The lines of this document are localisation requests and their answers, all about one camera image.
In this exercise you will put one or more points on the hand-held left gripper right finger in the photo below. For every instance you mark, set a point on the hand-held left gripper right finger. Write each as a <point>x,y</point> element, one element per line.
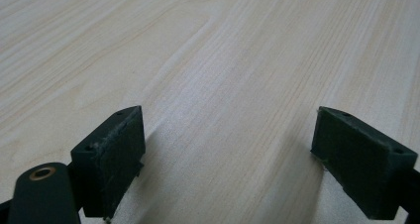
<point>360,164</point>

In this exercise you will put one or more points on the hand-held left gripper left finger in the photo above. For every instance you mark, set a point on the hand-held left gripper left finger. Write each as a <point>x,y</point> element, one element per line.
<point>109,161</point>

